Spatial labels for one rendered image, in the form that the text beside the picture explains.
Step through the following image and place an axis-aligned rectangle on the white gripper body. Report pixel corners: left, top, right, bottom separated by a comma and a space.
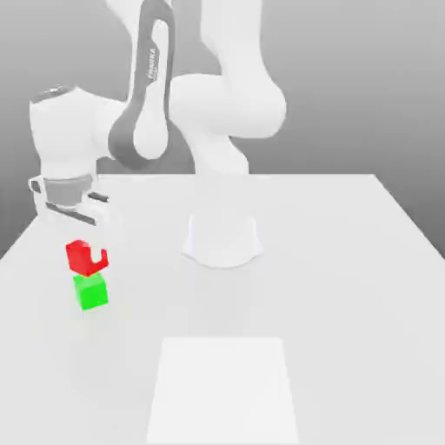
43, 200, 117, 249

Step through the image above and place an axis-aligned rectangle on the small red cube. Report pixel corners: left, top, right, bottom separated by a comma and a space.
65, 239, 110, 278

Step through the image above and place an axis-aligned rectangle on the small green cube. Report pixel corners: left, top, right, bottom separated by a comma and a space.
72, 271, 110, 311

